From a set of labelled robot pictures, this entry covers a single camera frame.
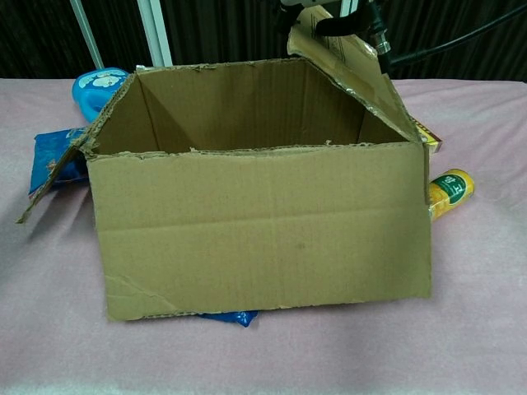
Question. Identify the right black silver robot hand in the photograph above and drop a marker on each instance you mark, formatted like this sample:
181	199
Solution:
341	25

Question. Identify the large brown cardboard box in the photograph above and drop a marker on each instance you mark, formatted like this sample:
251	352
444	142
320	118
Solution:
263	230

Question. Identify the red yellow small box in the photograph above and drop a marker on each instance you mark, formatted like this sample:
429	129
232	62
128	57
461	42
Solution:
430	138

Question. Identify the yellow drink can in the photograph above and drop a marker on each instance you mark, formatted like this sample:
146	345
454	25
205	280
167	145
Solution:
450	193

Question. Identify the pink tablecloth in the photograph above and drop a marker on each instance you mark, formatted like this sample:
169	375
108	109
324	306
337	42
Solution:
473	288

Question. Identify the small blue packet black stripe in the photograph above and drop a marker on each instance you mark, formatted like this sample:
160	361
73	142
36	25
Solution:
230	317

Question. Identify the blue snack bag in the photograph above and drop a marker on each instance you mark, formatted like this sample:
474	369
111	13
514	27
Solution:
49	156

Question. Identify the wide white partition post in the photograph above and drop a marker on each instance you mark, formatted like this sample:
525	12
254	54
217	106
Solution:
155	31

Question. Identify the thin grey partition post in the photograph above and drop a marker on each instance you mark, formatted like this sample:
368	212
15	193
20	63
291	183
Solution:
87	35

